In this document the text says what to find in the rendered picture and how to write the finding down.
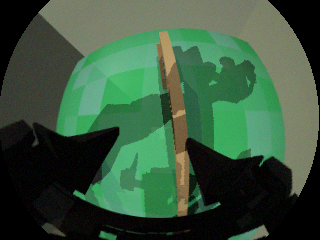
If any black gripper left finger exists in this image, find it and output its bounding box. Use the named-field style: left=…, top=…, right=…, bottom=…
left=33, top=123, right=119, bottom=196

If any brown wooden rail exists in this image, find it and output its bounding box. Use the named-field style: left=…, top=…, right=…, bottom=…
left=159, top=31, right=189, bottom=216

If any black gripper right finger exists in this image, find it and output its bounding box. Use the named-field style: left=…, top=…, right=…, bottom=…
left=187, top=137, right=264, bottom=207

